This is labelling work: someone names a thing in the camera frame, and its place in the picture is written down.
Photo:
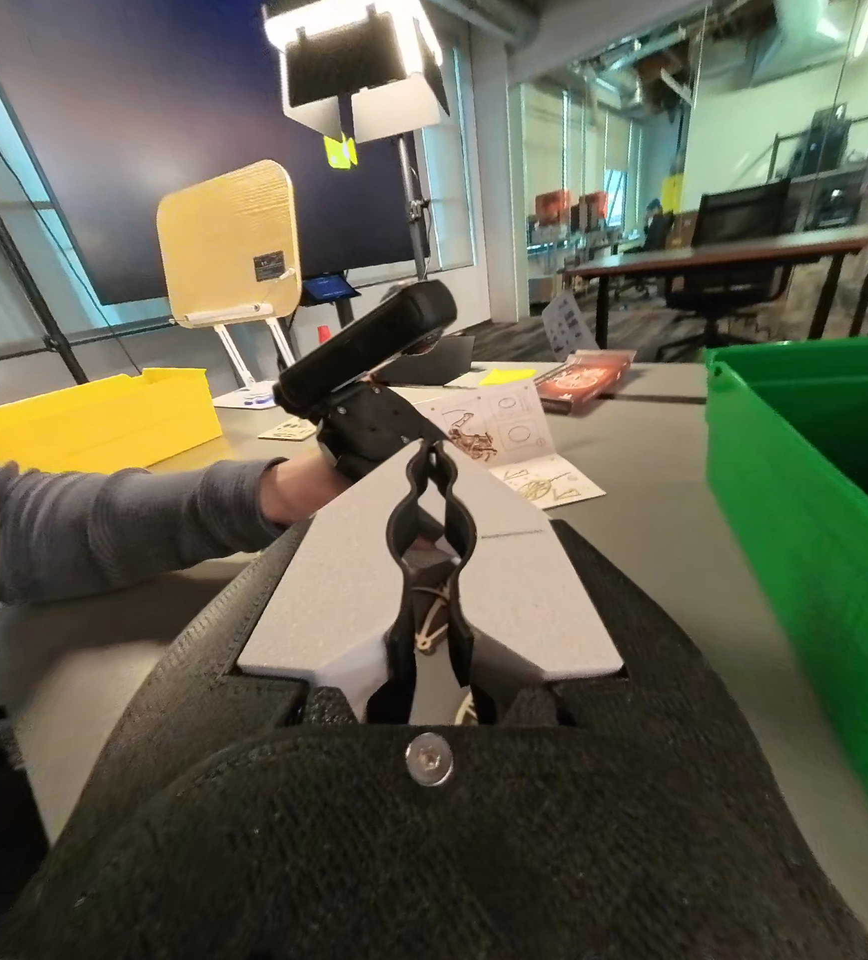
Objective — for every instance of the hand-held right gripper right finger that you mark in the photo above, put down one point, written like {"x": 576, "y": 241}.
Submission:
{"x": 531, "y": 592}

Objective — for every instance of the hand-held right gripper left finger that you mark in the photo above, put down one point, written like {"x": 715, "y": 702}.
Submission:
{"x": 329, "y": 592}

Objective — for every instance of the wooden spoked wheel with fork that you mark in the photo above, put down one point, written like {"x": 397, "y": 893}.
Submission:
{"x": 434, "y": 630}

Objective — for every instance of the person's left forearm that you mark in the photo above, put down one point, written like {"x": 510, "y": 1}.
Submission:
{"x": 126, "y": 525}

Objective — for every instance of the flat wooden parts sheet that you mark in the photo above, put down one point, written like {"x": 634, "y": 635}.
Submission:
{"x": 287, "y": 431}

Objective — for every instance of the person's left hand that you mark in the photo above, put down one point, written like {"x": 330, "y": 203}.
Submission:
{"x": 299, "y": 487}

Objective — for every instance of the black laptop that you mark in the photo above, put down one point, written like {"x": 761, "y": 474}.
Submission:
{"x": 434, "y": 360}

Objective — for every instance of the white sheet with blue marks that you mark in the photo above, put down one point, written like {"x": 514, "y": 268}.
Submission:
{"x": 250, "y": 397}

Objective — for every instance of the white instruction booklet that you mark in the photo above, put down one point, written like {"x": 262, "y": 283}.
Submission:
{"x": 539, "y": 465}

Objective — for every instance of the small tablet screen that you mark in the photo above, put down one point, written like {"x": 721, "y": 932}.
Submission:
{"x": 329, "y": 289}

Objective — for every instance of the white panel stand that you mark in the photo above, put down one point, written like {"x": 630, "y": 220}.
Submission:
{"x": 231, "y": 352}

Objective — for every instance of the yellow sticky note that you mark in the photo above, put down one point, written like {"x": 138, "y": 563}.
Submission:
{"x": 507, "y": 376}

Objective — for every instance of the red-brown kit box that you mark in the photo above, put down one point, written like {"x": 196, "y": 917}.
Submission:
{"x": 584, "y": 382}

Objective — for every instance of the black light stand pole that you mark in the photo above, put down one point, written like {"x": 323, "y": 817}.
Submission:
{"x": 415, "y": 210}

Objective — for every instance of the yellow square panel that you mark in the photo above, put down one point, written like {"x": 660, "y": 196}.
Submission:
{"x": 224, "y": 240}

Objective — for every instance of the white printed sheet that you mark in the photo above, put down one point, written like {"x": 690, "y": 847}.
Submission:
{"x": 570, "y": 322}

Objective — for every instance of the yellow plastic bin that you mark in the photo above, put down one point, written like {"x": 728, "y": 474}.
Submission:
{"x": 104, "y": 427}

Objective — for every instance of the yellow-green tag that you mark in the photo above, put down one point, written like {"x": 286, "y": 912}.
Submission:
{"x": 340, "y": 150}

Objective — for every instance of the green plastic bin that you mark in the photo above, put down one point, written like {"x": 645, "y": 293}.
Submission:
{"x": 801, "y": 487}

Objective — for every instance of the studio light panel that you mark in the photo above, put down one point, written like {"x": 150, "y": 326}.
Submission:
{"x": 396, "y": 105}

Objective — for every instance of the black tripod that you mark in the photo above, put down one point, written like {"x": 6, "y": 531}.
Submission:
{"x": 14, "y": 255}

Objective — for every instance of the long brown table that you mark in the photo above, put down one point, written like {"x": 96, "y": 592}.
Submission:
{"x": 741, "y": 253}

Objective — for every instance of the black office chair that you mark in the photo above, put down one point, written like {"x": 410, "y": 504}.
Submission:
{"x": 741, "y": 240}

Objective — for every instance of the small wooden frame assembly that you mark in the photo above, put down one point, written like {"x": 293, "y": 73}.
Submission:
{"x": 471, "y": 442}

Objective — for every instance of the large dark wall screen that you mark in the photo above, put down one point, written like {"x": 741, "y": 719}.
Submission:
{"x": 126, "y": 112}

